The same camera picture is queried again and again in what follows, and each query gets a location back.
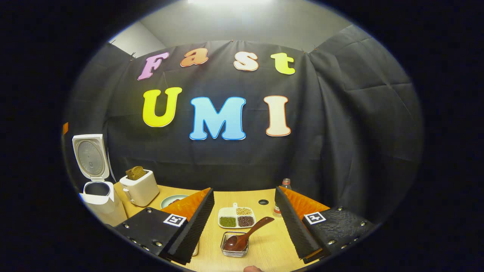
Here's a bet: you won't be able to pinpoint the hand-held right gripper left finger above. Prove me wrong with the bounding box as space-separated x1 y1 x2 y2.
113 188 215 265

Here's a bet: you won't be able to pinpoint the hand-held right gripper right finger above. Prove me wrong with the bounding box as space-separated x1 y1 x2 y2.
274 186 376 264

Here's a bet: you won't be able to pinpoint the brown wooden spoon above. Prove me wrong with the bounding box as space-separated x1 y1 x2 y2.
224 216 275 252

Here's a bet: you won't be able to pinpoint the metal wire chopstick holder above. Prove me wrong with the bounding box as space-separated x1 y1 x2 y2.
220 232 250 258

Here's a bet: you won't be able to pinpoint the white rice cooker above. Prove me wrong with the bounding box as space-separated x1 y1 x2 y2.
72 134 128 227

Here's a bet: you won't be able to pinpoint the clear plastic water bottle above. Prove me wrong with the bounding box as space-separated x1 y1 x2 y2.
273 178 292 218

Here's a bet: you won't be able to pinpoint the pale green plate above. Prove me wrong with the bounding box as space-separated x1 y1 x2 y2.
160 195 190 210

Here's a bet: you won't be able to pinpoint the white divided dish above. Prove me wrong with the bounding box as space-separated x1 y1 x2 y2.
218 203 257 230

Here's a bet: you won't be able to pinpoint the white toaster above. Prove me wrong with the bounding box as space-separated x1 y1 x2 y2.
119 169 160 207

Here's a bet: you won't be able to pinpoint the brown bread slices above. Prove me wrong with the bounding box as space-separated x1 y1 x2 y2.
126 166 147 181

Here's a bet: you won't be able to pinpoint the black backdrop cloth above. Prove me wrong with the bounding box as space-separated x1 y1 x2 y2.
62 25 424 223

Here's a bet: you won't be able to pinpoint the bright ceiling light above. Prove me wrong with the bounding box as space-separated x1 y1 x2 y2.
187 0 273 5

